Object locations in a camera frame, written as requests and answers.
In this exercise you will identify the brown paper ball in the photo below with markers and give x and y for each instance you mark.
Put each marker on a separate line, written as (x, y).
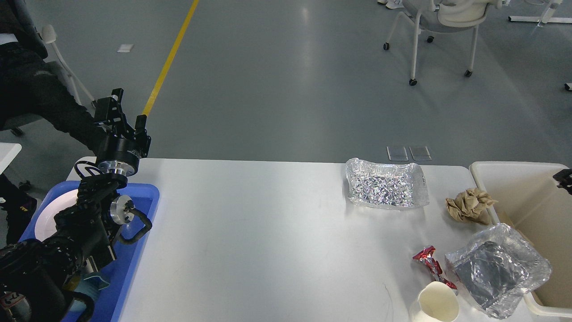
(471, 205)

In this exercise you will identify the white table base far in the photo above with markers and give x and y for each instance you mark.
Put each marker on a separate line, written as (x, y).
(546, 17)

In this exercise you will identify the right floor socket plate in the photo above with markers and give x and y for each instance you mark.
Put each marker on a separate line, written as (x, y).
(420, 153)

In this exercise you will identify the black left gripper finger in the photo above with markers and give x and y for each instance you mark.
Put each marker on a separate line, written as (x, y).
(140, 133)
(109, 115)

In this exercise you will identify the white paper on floor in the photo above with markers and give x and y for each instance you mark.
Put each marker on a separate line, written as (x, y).
(125, 48)

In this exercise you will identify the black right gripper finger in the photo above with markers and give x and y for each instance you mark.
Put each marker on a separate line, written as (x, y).
(564, 180)

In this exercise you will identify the seated person in black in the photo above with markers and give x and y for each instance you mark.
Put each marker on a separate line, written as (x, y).
(29, 87)

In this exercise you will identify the white office chair left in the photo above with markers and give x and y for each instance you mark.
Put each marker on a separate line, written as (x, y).
(48, 36)

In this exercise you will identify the beige plastic bin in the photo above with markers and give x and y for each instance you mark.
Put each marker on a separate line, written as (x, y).
(530, 200)

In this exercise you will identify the pink plate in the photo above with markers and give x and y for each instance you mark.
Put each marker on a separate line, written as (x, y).
(45, 226)

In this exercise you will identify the white office chair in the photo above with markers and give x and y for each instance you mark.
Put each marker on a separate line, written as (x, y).
(443, 16)
(48, 36)

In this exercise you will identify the white office chair right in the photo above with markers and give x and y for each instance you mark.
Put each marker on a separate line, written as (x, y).
(443, 16)

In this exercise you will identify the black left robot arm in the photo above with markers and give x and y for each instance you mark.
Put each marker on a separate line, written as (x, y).
(38, 278)

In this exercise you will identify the red snack wrapper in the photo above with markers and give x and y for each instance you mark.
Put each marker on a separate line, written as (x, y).
(426, 258)

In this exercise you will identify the aluminium foil sheet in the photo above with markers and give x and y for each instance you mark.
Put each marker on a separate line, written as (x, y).
(386, 186)

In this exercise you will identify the foil tray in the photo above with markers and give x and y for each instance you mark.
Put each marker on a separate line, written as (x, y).
(497, 267)

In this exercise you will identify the left floor socket plate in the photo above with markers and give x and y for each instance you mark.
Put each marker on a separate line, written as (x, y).
(397, 153)

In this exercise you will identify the teal mug yellow inside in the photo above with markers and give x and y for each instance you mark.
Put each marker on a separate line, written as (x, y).
(95, 286)

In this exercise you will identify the floor socket plate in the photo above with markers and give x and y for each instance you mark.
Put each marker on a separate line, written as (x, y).
(420, 153)
(397, 153)

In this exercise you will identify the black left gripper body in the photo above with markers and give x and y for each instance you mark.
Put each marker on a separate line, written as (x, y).
(121, 155)

